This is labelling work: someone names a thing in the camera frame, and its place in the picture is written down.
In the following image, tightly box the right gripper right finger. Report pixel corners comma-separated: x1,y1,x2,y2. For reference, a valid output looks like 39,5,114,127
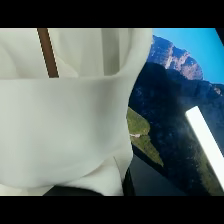
121,167,136,197

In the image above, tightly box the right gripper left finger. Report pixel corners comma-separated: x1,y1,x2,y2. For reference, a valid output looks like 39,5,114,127
43,184,105,197

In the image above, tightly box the cream shirt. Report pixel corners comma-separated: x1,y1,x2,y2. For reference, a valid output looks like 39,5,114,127
0,28,154,197

